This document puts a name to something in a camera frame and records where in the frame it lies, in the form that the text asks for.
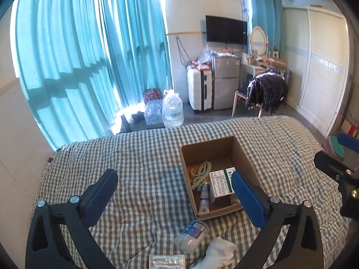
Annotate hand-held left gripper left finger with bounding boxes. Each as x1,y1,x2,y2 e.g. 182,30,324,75
26,169,119,269

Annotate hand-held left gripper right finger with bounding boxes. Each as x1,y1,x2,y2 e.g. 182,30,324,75
231,171,324,269

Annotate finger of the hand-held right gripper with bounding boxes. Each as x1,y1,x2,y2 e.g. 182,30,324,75
313,150,359,218
337,132,359,147

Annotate brown cardboard box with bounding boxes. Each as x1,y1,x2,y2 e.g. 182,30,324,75
179,136,263,221

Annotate red and white box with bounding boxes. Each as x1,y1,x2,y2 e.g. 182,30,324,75
343,117,358,135

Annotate teal and pink box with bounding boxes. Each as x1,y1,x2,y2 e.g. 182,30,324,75
322,135,346,158

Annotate green and white medicine box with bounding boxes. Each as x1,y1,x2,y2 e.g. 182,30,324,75
209,167,236,202

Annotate white and purple tube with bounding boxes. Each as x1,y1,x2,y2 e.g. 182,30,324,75
198,183,211,214

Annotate white sock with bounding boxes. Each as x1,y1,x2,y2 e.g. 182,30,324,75
193,236,238,269

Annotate crushed clear plastic bottle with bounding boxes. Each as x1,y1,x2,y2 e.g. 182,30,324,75
173,220,210,252

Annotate white slatted wardrobe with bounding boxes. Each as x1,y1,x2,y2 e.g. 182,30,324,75
283,5,350,138

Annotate black shoes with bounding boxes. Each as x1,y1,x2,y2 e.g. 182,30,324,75
120,112,147,133

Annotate silver blister pack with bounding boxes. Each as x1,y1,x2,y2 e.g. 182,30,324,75
148,253,186,269

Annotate dark jacket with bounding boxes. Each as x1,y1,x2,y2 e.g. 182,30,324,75
245,68,289,110

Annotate pack of water bottles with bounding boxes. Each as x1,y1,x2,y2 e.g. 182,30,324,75
144,99,164,125

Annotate wooden chair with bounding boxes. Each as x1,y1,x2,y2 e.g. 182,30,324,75
231,88,265,119

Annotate large clear water jug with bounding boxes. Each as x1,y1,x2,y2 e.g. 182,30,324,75
162,89,184,128

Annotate red patterned bag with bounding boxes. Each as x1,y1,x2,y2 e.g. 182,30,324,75
143,88,163,102

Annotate silver small fridge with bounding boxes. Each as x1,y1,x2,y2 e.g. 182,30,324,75
210,56,241,111

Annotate white dressing table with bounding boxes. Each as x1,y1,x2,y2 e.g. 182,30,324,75
239,61,270,91

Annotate white suitcase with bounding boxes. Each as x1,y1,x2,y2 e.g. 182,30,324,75
187,67,213,113

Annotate oval white framed mirror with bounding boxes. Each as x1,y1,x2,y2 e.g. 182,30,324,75
249,25,269,57

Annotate wide teal window curtain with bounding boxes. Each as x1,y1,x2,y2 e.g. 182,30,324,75
11,0,173,150

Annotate clear plastic bags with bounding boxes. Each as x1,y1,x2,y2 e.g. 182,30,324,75
193,48,214,71

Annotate narrow teal curtain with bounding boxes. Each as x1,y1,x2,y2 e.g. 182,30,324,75
245,0,284,60

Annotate grey coiled strap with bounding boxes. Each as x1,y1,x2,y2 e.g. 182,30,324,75
191,160,213,190

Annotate black wall cable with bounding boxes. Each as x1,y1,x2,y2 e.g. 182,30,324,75
176,36,195,68

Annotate black wall television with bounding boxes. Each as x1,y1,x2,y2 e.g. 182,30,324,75
205,15,248,46

